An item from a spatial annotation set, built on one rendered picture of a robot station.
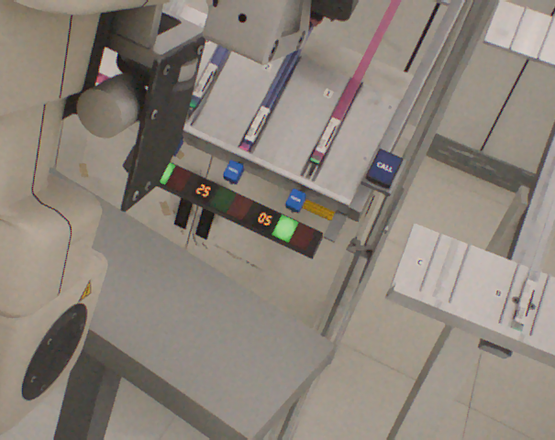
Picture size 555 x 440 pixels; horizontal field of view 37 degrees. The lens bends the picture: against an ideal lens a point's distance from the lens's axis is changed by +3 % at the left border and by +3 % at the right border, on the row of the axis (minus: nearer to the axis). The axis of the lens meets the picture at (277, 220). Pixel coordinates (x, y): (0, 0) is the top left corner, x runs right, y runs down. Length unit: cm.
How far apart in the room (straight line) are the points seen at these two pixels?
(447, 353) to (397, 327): 90
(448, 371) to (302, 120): 49
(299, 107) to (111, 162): 61
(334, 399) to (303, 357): 88
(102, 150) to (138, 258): 63
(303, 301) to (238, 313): 61
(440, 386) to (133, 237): 59
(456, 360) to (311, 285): 43
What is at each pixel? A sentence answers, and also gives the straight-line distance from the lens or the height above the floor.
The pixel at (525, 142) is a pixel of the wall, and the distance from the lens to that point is 328.
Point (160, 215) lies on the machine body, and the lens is 181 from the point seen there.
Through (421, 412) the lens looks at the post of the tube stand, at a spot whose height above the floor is 38.
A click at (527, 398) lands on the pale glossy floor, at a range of 234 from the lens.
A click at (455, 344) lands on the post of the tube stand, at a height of 54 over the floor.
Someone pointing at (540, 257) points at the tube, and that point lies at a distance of 118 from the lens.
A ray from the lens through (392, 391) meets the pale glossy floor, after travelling 211.
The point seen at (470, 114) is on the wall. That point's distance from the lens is 327.
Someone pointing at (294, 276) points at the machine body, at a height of 34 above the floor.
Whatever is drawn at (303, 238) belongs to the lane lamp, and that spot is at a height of 65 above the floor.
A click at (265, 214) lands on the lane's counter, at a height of 66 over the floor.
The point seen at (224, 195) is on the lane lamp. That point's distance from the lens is 130.
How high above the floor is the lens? 133
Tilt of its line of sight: 31 degrees down
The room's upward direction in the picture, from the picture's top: 20 degrees clockwise
